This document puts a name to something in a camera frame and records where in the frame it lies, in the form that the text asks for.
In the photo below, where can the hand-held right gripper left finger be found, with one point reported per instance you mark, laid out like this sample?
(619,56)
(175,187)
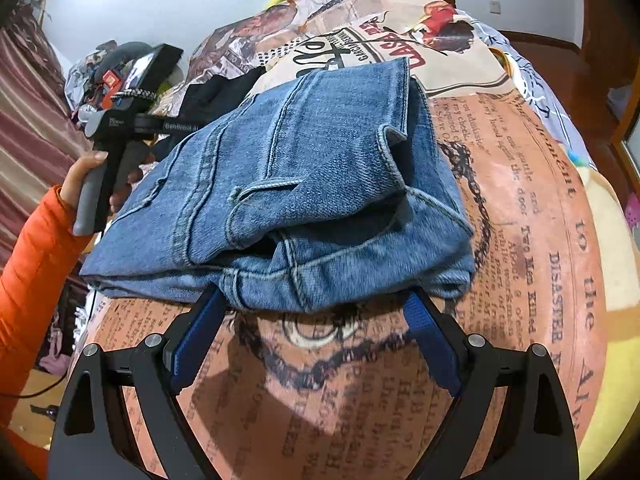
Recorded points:
(195,346)

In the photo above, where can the pile of assorted clutter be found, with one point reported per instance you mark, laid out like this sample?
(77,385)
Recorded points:
(80,75)

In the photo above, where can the pink cloth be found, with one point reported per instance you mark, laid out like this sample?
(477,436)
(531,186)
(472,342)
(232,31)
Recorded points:
(54,363)

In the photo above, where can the person's left forearm orange sleeve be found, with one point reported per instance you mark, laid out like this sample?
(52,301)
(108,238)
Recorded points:
(35,285)

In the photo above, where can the brown wooden door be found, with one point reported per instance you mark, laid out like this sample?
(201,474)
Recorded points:
(615,35)

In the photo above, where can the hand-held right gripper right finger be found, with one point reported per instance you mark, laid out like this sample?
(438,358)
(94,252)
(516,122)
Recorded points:
(431,346)

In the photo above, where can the person's left hand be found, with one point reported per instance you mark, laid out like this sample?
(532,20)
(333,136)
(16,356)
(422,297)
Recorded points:
(75,180)

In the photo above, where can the black folded cloth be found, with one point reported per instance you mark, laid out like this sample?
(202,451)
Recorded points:
(210,95)

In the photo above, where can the maroon striped curtain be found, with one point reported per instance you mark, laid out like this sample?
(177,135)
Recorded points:
(35,120)

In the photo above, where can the printed newspaper-pattern blanket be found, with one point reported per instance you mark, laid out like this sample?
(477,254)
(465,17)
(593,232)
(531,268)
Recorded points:
(350,400)

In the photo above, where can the white wall switch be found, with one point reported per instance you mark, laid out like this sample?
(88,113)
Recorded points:
(495,6)

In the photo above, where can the yellow plush cushion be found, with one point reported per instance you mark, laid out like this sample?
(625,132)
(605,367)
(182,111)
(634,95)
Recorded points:
(615,360)

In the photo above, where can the blue denim pants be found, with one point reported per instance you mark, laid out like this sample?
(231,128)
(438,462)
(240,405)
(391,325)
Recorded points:
(300,170)

